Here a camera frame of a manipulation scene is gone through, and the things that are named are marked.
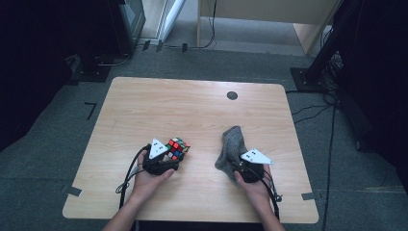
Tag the dark round table grommet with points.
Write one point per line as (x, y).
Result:
(232, 95)

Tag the person's right hand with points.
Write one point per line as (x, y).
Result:
(256, 195)

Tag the black tape piece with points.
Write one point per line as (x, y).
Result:
(146, 45)
(184, 47)
(159, 46)

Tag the dark curtain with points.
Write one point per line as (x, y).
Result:
(32, 64)
(385, 80)

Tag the dark monitor cabinet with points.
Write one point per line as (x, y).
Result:
(128, 22)

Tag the grey tape strip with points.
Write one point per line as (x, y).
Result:
(73, 191)
(308, 196)

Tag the grey cloth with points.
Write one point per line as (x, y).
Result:
(232, 141)

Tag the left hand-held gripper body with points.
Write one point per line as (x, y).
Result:
(156, 150)

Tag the black metal stand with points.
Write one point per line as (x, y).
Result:
(320, 64)

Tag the black tape corner mark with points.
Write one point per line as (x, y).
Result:
(92, 110)

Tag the person's left hand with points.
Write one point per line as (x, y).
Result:
(147, 186)

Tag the black stand base plate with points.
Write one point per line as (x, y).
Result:
(91, 72)

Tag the light wooden desk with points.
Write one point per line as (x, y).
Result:
(256, 8)

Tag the multicoloured puzzle cube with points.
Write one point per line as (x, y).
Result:
(178, 148)

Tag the white panel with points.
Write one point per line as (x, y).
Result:
(170, 16)

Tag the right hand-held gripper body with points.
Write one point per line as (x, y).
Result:
(256, 157)

